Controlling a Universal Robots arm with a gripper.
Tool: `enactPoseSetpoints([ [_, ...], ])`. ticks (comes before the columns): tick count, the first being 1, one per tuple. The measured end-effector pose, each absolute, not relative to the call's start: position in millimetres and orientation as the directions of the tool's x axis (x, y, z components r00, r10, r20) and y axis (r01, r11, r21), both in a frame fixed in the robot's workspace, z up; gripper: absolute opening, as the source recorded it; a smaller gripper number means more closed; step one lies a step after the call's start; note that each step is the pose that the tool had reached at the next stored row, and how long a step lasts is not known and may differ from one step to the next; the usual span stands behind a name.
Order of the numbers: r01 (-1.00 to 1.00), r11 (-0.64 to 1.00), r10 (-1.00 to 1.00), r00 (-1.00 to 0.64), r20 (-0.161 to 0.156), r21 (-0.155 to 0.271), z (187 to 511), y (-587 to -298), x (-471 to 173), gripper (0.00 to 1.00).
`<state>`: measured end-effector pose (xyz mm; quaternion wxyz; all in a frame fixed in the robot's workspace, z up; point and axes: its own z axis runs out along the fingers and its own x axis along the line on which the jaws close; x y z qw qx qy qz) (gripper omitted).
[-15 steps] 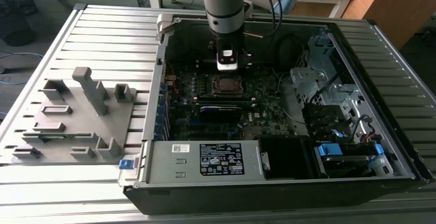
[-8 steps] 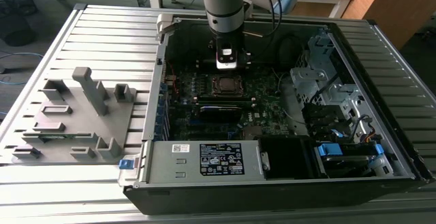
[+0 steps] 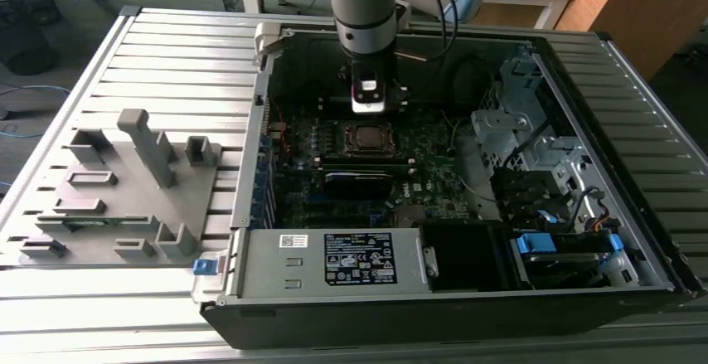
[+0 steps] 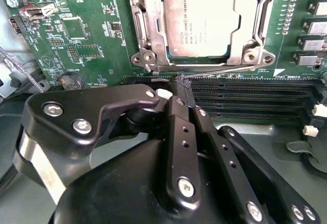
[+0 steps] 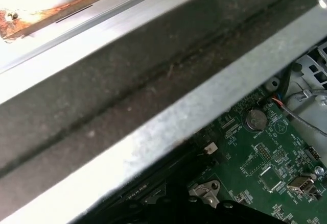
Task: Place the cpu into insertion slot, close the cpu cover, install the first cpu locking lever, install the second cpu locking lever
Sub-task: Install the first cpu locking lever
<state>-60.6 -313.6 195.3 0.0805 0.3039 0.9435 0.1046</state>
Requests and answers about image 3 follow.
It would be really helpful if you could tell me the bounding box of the wooden cabinet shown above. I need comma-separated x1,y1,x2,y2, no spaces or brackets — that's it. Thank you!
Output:
557,0,708,83

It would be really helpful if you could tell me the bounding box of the grey case release handle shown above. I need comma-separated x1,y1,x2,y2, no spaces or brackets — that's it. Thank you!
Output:
253,22,285,67

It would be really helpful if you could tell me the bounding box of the green RAM stick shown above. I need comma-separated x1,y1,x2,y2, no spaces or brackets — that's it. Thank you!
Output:
62,216,127,231

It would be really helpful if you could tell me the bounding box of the black graphics card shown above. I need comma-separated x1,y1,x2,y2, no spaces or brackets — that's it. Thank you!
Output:
322,170,398,200

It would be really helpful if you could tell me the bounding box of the black PC case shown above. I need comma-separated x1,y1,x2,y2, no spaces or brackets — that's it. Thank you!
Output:
199,22,707,351

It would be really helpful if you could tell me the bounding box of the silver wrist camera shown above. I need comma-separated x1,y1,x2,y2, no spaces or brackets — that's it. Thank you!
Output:
350,70,390,115

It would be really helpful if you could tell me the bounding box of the metal socket cover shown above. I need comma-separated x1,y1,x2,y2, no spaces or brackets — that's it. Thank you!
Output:
343,121,405,158

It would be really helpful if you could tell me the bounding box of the grey power supply unit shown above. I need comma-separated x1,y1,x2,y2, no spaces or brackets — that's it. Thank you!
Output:
237,226,433,298

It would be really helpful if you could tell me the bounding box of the blue disk carrier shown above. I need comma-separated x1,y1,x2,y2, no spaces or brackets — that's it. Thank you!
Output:
511,232,630,289

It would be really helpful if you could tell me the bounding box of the green motherboard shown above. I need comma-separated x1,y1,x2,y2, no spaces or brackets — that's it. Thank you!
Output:
263,106,486,231

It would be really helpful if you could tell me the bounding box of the brown chipset heatsink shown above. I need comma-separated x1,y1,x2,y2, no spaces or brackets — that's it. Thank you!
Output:
395,204,429,225

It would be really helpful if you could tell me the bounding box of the thick black cable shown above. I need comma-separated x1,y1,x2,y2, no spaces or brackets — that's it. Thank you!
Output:
506,115,553,168

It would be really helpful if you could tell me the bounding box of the metal drive cage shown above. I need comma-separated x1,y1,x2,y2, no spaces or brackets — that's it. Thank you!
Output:
470,46,597,182

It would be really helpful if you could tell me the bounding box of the CPU socket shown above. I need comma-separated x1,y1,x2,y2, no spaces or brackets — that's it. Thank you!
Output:
342,119,406,160

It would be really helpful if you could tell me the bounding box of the grey parts rack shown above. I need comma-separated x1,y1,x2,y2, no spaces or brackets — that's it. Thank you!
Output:
18,108,225,266

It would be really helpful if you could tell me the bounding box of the silver CPU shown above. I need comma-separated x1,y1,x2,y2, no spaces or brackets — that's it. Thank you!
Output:
355,125,390,150

